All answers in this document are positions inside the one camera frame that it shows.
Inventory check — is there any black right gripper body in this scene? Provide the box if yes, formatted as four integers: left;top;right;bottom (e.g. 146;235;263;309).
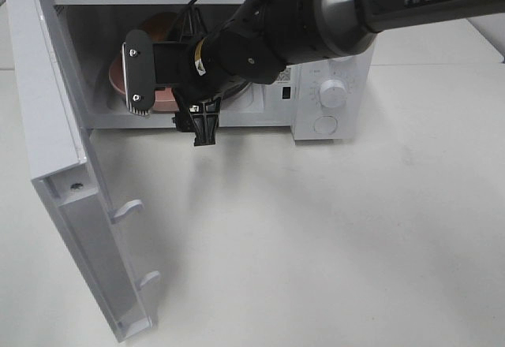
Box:
153;33;225;105

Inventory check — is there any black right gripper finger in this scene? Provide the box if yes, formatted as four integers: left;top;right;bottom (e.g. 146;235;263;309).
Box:
175;7;208;43
172;96;222;147

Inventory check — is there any pink round plate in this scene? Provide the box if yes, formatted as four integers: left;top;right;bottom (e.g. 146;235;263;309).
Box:
108;54;178;113

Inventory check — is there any round white door button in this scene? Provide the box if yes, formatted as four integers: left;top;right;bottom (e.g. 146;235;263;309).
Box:
313;116;339;136

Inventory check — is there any burger with lettuce and cheese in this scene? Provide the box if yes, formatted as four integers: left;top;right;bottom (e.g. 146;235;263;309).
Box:
140;12;177;42

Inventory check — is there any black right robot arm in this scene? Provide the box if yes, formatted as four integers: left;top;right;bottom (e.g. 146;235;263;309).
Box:
155;0;504;146

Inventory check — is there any glass microwave turntable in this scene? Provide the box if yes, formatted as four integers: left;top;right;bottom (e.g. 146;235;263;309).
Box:
223;81;251;99

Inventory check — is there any white microwave oven body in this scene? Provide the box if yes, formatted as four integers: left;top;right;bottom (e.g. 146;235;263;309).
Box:
17;0;387;143

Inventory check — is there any lower white timer knob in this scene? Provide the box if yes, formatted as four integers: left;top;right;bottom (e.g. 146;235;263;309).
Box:
319;79;348;109

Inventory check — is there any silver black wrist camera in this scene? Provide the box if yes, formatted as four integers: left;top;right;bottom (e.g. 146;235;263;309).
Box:
122;29;155;117

